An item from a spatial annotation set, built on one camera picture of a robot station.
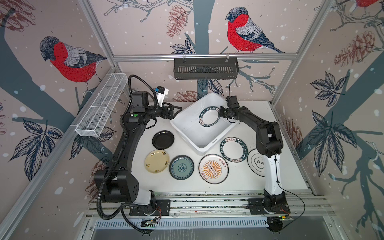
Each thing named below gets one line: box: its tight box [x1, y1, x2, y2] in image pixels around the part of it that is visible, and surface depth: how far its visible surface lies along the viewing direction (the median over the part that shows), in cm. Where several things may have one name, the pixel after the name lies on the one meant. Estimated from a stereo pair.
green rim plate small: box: [198, 106, 220, 128], surface depth 112 cm
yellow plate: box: [144, 149, 170, 174], surface depth 92 cm
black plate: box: [152, 130, 175, 150], surface depth 101 cm
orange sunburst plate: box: [198, 153, 229, 185], surface depth 88 cm
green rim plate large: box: [220, 136, 248, 163], surface depth 95 cm
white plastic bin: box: [170, 92, 239, 155], surface depth 105 cm
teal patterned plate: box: [169, 154, 195, 181], surface depth 89 cm
